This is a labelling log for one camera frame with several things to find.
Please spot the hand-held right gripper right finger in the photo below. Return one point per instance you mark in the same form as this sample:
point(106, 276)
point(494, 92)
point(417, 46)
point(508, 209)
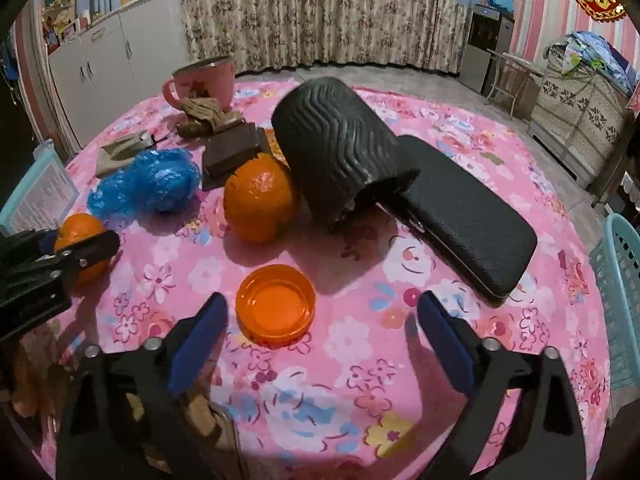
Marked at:
point(445, 345)

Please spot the black ribbed roller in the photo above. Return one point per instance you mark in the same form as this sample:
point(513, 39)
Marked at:
point(330, 140)

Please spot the floral curtain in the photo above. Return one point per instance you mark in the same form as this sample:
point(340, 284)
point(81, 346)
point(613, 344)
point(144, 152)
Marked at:
point(325, 25)

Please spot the tan brown cloth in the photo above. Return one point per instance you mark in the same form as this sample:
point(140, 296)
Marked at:
point(202, 115)

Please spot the blue box with label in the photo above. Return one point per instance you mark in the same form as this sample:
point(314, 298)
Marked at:
point(40, 195)

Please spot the white cabinet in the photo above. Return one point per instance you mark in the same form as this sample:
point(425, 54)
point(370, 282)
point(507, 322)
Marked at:
point(115, 60)

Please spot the pile of clothes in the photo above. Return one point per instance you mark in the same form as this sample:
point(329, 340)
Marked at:
point(595, 52)

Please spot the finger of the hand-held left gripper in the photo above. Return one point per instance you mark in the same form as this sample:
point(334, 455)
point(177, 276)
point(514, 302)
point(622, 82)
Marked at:
point(95, 251)
point(30, 242)

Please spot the olive beige cloth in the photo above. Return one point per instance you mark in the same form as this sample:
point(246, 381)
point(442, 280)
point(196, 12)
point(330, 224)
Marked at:
point(122, 149)

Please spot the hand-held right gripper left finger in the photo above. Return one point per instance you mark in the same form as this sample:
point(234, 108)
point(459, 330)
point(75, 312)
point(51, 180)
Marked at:
point(200, 340)

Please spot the wall poster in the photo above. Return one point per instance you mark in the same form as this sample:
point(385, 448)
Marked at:
point(60, 10)

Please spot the orange plastic dish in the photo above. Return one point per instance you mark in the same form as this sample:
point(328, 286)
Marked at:
point(275, 305)

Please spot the teal plastic basket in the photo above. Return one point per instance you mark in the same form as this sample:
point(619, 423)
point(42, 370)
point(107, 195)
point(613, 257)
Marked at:
point(617, 300)

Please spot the large orange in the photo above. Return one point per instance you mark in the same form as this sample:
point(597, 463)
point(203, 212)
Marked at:
point(260, 197)

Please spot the small orange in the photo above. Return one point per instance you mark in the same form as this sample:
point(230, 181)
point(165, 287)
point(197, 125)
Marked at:
point(80, 227)

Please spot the water dispenser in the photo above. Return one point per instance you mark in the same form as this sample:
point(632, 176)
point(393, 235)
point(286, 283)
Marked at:
point(482, 45)

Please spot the floral covered cabinet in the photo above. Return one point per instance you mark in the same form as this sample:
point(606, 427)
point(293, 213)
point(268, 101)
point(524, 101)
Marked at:
point(575, 115)

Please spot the blue plastic bag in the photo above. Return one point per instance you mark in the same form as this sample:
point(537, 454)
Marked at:
point(150, 180)

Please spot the black case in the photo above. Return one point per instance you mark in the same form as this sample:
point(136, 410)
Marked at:
point(465, 220)

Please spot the pink floral tablecloth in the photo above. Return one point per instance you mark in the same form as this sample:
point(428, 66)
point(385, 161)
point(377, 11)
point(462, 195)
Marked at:
point(350, 400)

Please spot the folding table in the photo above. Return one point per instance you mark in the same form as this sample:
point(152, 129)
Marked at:
point(510, 77)

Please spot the pink mug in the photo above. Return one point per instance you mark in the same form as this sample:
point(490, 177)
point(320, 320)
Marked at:
point(210, 82)

